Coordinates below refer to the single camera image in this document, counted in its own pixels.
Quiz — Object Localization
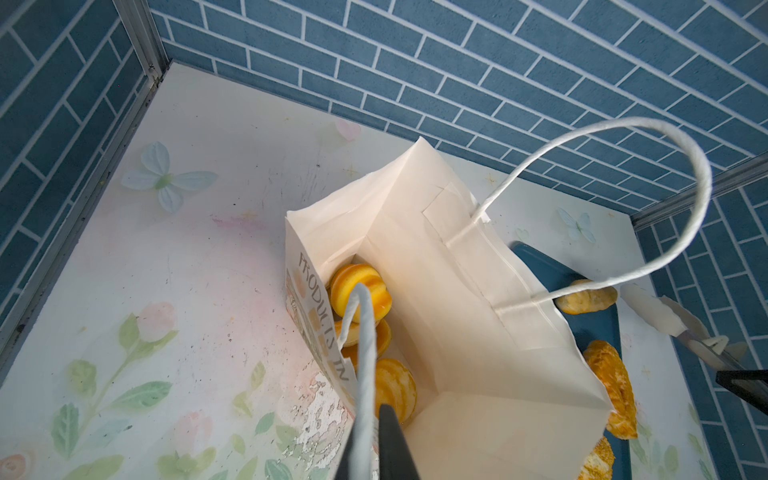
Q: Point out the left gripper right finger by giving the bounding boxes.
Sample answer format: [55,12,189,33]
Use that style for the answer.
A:
[379,404,420,480]

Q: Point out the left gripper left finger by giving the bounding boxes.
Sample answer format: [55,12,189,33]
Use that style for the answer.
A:
[333,431,354,480]

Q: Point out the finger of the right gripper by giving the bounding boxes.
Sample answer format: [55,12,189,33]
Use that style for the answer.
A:
[716,370,768,415]

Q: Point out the metal tongs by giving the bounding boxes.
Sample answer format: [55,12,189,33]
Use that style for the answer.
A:
[620,284,759,385]

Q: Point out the small braided ring bread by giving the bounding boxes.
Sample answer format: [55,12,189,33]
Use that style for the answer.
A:
[375,358,418,424]

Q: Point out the orange half-moon bread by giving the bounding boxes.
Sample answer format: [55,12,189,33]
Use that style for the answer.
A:
[341,319,392,370]

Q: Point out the white paper bag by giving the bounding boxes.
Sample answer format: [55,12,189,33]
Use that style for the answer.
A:
[283,116,714,480]

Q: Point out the large yellow ring bread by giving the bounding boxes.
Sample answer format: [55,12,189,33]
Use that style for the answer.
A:
[584,340,638,440]

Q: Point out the large sesame oval bread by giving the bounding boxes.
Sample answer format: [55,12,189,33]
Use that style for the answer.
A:
[577,437,615,480]

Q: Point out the small croissant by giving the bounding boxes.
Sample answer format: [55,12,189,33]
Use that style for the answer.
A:
[328,262,394,325]

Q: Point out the striped yellow bread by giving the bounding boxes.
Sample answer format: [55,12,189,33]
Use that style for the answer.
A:
[555,287,618,315]

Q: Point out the teal tray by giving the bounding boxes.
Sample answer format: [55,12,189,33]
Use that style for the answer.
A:
[510,241,632,480]

